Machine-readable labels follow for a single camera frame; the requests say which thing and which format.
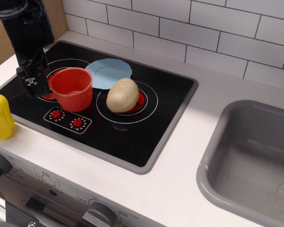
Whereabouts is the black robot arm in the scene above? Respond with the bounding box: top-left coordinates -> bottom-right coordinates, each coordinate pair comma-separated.
0,0 -> 54,98

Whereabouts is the light blue plate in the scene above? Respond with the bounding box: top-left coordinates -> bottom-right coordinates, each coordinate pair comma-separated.
85,58 -> 132,89

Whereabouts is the black toy stove top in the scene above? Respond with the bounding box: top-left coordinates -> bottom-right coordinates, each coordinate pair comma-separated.
0,40 -> 199,175

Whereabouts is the grey right oven knob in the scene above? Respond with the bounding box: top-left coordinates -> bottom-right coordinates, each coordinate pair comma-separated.
82,202 -> 117,227

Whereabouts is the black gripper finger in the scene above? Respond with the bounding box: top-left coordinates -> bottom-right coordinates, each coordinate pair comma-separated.
16,67 -> 50,98

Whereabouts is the grey toy sink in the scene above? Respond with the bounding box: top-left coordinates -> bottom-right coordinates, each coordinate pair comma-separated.
196,100 -> 284,227

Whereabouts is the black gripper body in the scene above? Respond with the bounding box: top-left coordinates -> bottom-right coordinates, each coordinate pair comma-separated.
1,9 -> 54,71

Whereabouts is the red plastic cup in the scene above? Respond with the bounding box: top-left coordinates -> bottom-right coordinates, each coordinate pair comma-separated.
42,67 -> 93,112

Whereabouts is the beige toy potato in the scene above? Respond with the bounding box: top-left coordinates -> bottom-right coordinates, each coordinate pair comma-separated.
106,78 -> 139,113

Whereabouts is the yellow toy bell pepper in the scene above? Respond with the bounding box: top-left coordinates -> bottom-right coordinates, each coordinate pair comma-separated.
0,95 -> 15,140

